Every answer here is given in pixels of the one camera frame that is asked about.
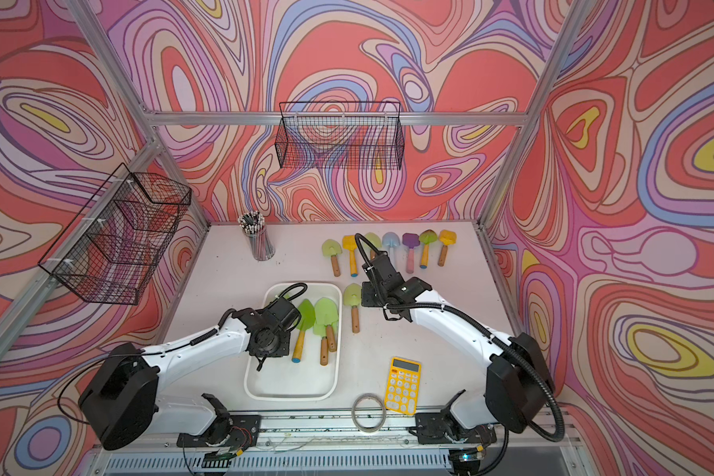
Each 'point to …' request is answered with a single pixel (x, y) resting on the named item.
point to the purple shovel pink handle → (412, 240)
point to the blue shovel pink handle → (392, 241)
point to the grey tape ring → (368, 429)
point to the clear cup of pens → (253, 224)
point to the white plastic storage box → (279, 378)
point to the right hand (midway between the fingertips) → (372, 300)
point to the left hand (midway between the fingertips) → (285, 350)
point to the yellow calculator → (404, 384)
